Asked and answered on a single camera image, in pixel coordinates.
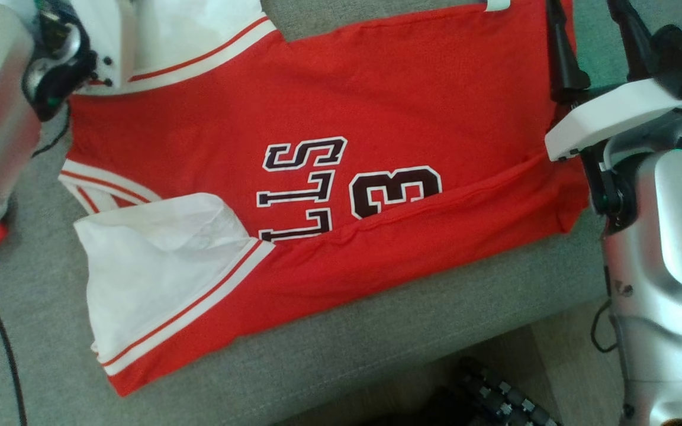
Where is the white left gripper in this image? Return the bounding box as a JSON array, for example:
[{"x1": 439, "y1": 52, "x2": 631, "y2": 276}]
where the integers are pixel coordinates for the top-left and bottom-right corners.
[{"x1": 21, "y1": 0, "x2": 139, "y2": 123}]

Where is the black cable with teal plug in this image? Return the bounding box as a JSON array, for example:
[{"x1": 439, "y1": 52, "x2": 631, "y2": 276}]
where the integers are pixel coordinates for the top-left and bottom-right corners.
[{"x1": 0, "y1": 102, "x2": 72, "y2": 426}]

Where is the red jersey with white sleeves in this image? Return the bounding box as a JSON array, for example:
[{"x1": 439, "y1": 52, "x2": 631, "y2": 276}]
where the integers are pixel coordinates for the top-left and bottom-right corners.
[{"x1": 59, "y1": 0, "x2": 591, "y2": 398}]

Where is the grey sofa seat cushion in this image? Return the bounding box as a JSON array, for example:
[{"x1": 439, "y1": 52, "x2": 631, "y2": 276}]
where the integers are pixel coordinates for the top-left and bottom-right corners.
[{"x1": 0, "y1": 0, "x2": 682, "y2": 426}]

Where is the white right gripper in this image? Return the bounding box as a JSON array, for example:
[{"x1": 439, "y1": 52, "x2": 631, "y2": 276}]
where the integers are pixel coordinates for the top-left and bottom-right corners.
[{"x1": 545, "y1": 0, "x2": 682, "y2": 235}]

